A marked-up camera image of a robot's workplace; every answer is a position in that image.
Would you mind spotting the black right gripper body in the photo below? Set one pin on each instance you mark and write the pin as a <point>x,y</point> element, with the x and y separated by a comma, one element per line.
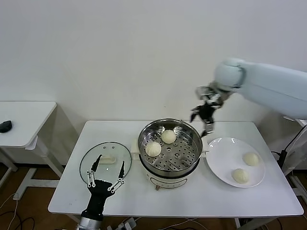
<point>206,113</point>

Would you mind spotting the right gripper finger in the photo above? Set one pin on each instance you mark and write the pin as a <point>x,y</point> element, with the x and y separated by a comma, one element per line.
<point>194,112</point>
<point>209,128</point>

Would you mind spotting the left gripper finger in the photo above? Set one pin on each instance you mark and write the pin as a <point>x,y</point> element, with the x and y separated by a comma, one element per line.
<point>96,164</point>
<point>121,172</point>

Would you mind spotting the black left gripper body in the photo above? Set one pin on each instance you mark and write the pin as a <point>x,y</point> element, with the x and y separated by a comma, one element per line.
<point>98,191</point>

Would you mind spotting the round glass pot lid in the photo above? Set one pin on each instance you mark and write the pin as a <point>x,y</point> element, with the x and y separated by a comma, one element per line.
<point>109,160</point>

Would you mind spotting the white steamed baozi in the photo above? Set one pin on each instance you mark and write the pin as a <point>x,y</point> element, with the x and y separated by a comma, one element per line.
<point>240,176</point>
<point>251,159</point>
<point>168,137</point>
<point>153,149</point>

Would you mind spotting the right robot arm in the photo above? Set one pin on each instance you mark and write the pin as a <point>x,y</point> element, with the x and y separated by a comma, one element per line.
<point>263,83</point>

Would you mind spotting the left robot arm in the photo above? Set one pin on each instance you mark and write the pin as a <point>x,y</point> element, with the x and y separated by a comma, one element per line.
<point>88,224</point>

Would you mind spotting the perforated steel steamer basket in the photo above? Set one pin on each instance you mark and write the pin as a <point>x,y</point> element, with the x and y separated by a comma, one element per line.
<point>182,153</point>

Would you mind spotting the white round plate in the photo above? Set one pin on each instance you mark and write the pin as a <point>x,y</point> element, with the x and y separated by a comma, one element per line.
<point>220,163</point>

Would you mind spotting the white floor power strip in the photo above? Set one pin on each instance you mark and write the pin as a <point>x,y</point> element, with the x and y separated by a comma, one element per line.
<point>127,224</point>

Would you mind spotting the white side table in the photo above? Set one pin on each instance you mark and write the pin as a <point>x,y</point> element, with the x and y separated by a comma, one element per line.
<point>24,119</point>

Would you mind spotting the white equipment stand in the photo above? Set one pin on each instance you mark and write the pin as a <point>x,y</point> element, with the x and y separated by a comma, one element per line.
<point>298,157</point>

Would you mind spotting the black computer mouse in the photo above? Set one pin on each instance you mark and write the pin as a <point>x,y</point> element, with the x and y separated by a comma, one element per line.
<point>5,126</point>

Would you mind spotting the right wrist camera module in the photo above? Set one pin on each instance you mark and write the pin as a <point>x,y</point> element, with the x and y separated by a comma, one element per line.
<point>211,95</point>

